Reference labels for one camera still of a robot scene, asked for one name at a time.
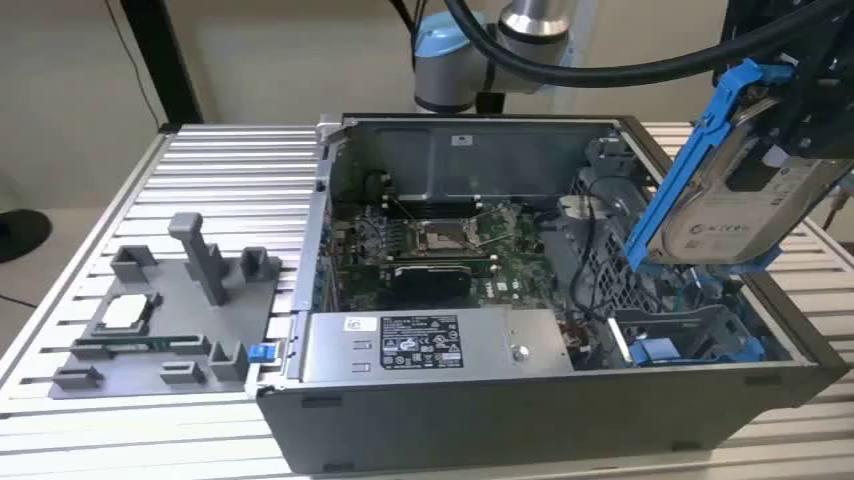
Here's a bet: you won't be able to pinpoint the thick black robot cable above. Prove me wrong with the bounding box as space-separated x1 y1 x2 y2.
443 0 796 89

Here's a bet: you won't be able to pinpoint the green motherboard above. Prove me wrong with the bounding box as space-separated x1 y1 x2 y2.
326 199 575 311

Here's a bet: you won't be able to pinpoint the CPU socket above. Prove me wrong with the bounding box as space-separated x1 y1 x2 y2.
413 218 479 254

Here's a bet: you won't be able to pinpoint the green RAM stick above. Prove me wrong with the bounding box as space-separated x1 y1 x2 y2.
74 335 202 350

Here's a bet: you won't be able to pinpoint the dark grey PC case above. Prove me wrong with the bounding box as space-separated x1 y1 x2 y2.
257 112 853 474

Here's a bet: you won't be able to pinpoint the red wire bundle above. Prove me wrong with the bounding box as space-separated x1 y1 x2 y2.
558 319 606 359

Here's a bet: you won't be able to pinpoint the black graphics card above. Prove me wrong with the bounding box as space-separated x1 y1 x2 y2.
379 264 475 307

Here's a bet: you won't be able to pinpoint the blue-green disk wire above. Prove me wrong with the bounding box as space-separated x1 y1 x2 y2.
672 277 702 321

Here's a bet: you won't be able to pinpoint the grey metal disk bay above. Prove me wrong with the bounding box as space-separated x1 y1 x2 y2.
539 167 676 321

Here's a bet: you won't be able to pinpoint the black round stand base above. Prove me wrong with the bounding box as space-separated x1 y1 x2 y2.
0 208 54 264

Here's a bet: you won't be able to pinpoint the thin black wall cable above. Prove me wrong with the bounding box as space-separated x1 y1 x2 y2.
104 0 166 132

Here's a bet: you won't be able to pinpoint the black frame post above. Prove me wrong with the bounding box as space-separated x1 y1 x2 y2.
119 0 206 126

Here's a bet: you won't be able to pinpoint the silver CPU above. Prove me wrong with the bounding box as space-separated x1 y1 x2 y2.
99 294 152 329

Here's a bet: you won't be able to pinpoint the thin black arm cables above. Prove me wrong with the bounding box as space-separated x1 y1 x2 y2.
389 0 429 41

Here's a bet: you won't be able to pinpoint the locking lever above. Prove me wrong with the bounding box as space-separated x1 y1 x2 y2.
387 195 425 225

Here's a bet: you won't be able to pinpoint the grey parts rack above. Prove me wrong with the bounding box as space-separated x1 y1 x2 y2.
47 212 286 401

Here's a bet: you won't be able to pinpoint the silver power supply unit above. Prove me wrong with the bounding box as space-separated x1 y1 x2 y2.
297 308 577 384

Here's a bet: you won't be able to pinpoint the long thin black wire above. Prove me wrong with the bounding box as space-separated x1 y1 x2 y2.
570 192 626 321

